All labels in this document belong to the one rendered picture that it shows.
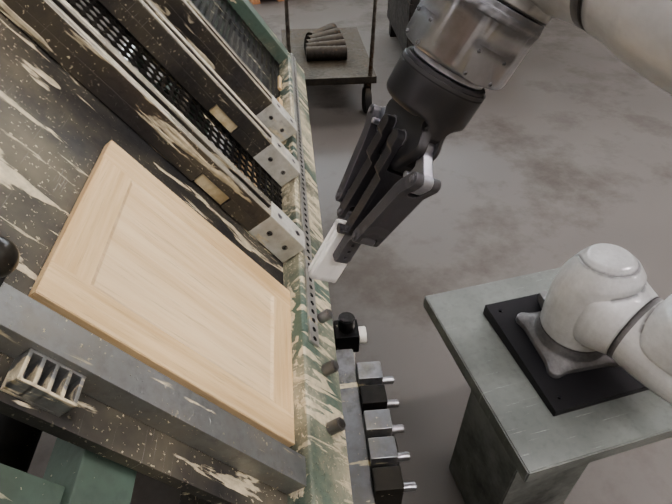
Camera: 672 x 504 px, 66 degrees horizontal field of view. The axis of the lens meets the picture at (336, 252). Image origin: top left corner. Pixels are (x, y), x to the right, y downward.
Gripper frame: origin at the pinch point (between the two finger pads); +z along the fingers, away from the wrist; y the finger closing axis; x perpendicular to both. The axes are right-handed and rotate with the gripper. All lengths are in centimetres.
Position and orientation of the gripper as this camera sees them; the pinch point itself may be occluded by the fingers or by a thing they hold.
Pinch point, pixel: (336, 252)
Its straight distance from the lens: 51.6
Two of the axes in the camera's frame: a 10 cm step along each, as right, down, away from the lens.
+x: 8.7, 1.9, 4.6
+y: 2.3, 6.6, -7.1
